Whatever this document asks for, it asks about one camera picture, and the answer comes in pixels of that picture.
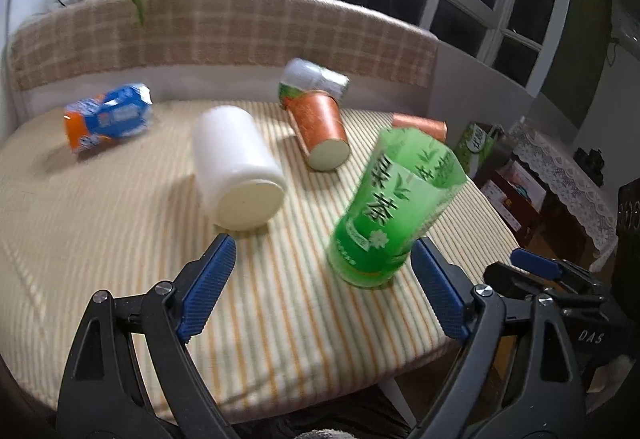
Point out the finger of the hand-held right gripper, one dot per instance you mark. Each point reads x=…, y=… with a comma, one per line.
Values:
x=534, y=262
x=510, y=279

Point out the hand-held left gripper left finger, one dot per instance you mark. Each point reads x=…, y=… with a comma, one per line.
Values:
x=207, y=289

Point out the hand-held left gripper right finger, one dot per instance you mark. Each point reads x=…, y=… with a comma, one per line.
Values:
x=440, y=291

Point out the green plastic cup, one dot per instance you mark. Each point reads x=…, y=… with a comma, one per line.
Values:
x=395, y=209

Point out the white cup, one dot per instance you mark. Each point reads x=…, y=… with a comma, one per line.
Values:
x=237, y=164

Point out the orange paper cup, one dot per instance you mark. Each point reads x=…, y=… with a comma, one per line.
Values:
x=320, y=129
x=422, y=125

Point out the silver green cup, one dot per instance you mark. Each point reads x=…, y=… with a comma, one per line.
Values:
x=312, y=79

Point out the cardboard box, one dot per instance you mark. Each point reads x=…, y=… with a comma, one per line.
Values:
x=515, y=199

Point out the lace covered side table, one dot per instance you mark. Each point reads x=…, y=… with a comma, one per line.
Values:
x=565, y=174

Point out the dark figurine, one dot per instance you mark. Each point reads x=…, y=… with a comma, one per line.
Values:
x=590, y=165

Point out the white table leg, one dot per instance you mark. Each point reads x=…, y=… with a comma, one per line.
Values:
x=397, y=401

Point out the green carton box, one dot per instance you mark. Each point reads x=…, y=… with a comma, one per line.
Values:
x=475, y=144

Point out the blue orange snack packet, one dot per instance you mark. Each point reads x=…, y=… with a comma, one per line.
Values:
x=107, y=116

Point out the checked backrest cushion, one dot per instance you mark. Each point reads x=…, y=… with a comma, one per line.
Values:
x=225, y=31

